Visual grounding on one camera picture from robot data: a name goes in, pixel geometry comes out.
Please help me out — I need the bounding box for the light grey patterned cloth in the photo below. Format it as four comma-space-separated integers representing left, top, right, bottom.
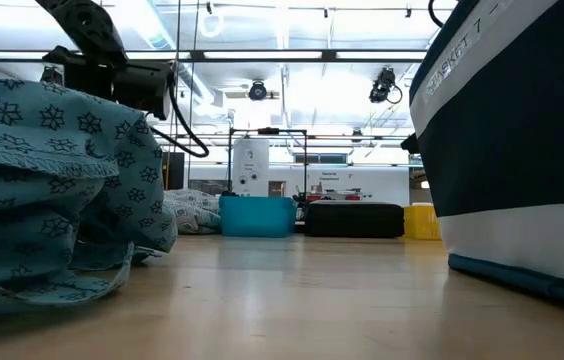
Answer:
161, 188, 223, 236

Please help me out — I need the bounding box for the yellow plastic bin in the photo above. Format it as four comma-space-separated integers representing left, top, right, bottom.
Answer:
402, 203, 443, 242

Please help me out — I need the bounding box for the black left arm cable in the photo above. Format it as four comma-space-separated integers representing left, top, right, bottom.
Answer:
149, 74, 211, 159

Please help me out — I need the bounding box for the black round ceiling light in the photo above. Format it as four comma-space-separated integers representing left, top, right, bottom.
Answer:
247, 79, 269, 103

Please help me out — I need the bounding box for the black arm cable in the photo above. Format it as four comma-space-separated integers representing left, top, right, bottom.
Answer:
427, 0, 459, 29
149, 74, 211, 159

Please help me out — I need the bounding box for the blue patterned cloth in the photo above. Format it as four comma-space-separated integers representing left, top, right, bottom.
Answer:
0, 74, 179, 316

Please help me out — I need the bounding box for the black tube stand frame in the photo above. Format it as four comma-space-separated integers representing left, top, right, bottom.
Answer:
226, 127, 310, 204

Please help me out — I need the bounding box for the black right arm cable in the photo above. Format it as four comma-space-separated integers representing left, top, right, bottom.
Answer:
427, 0, 459, 29

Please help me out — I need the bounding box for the teal plastic bin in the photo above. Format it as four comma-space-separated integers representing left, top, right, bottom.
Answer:
218, 195, 299, 239

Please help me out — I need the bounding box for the black first aid kit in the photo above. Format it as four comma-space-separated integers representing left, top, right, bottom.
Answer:
303, 200, 406, 240

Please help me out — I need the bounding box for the black monitor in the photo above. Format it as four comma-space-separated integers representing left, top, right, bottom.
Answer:
162, 151, 186, 191

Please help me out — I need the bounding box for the black overhead frame bar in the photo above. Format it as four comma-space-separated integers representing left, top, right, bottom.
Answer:
0, 48, 428, 64

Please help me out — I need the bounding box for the black double ceiling spotlight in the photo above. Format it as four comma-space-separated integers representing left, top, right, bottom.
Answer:
39, 65, 65, 86

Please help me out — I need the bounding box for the navy and white fabric basket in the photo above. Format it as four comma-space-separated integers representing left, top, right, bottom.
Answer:
408, 0, 564, 315

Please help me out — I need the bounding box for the black ceiling spotlight with cable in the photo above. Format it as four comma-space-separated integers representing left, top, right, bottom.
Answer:
368, 67, 404, 105

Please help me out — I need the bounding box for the white hanging ring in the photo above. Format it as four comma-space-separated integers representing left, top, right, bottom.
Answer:
198, 9, 225, 39

